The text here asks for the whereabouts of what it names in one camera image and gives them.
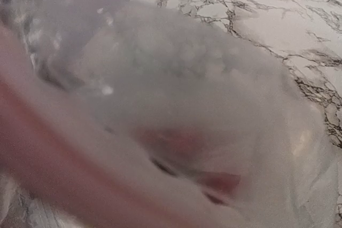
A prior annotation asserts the clear zip top bag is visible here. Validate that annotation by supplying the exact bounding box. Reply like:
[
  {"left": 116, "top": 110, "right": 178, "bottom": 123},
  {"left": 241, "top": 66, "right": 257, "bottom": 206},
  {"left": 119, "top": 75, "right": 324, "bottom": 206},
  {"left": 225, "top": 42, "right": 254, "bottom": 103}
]
[{"left": 1, "top": 0, "right": 337, "bottom": 227}]

